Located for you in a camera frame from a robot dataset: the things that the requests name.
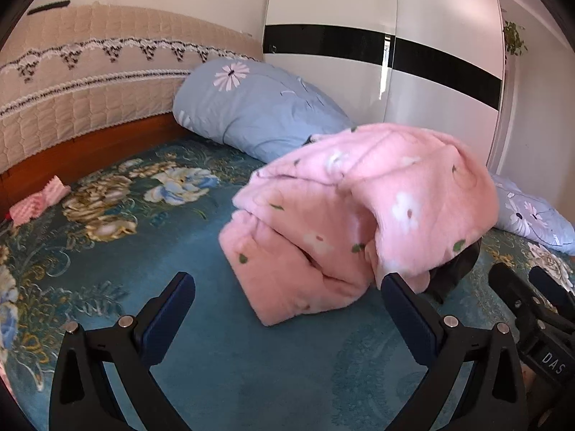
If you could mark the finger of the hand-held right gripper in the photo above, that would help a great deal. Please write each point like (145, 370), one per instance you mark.
(510, 285)
(550, 286)

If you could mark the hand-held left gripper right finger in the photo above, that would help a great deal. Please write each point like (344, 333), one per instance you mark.
(406, 318)

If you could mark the white wardrobe with black stripe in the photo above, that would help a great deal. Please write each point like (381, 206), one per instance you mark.
(440, 18)

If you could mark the pink floral fleece garment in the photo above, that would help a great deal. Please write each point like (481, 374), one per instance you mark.
(341, 215)

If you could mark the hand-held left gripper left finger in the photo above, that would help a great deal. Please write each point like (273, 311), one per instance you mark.
(168, 318)

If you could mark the blue floral pillow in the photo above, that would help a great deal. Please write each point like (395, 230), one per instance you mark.
(260, 107)
(534, 213)

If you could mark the dark grey garment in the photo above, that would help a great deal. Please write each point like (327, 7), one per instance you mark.
(456, 269)

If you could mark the small pink textured cloth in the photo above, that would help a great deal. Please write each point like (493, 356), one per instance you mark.
(38, 202)

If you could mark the beige quilted headboard cover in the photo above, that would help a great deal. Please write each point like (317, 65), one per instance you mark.
(90, 76)

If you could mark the green hanging plant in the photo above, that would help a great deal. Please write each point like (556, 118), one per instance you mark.
(514, 38)

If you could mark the black object on headboard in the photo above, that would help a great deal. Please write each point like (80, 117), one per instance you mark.
(49, 6)

